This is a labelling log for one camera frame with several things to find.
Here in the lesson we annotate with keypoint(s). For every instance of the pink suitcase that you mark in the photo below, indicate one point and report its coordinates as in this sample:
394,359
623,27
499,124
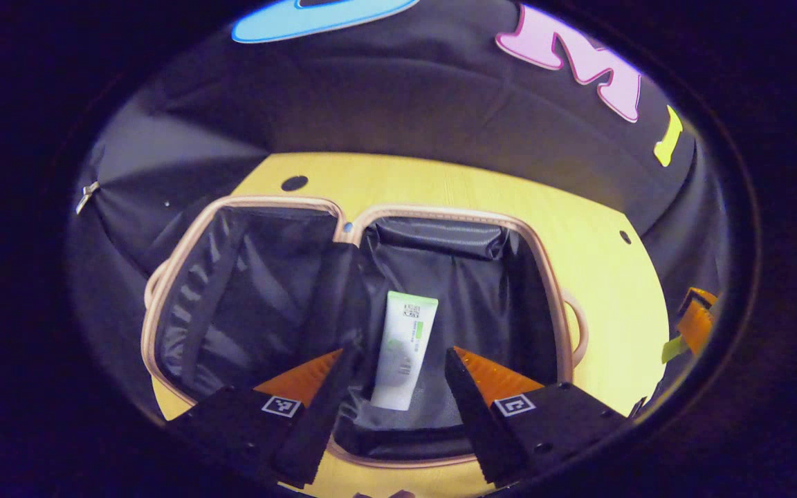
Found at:
253,290

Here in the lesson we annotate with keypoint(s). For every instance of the silver metal clip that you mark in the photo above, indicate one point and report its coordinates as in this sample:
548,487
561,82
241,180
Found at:
86,196

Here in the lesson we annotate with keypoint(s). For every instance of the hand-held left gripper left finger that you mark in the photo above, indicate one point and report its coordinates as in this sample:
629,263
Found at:
329,415

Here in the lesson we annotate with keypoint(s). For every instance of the white green skin care tube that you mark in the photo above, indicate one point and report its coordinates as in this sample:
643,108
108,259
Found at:
402,346

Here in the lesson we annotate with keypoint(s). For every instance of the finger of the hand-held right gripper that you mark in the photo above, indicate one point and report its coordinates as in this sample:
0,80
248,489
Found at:
697,321

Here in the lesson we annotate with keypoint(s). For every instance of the black backdrop cloth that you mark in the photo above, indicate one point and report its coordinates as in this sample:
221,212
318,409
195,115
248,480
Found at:
405,111

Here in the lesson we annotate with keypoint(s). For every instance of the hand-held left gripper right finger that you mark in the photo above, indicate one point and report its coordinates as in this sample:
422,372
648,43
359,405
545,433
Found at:
471,415

